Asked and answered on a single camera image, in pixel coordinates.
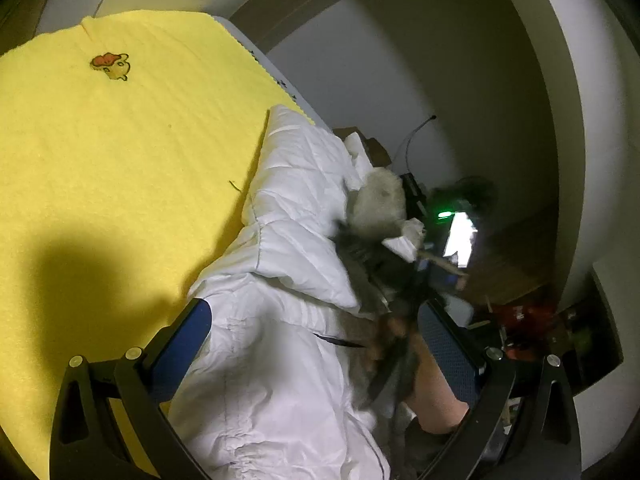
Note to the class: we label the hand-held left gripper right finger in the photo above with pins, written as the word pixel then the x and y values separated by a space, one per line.
pixel 446 355

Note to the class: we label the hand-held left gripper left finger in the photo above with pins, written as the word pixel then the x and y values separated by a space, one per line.
pixel 186 345

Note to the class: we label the person's leg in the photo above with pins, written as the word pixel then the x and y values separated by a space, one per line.
pixel 435 395

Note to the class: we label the black box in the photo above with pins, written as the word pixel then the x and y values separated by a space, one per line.
pixel 412 195

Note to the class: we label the red object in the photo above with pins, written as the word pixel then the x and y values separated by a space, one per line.
pixel 525 317

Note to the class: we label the cardboard box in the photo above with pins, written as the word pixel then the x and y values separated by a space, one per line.
pixel 375 152

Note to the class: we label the yellow blanket with duck print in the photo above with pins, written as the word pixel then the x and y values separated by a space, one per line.
pixel 125 160

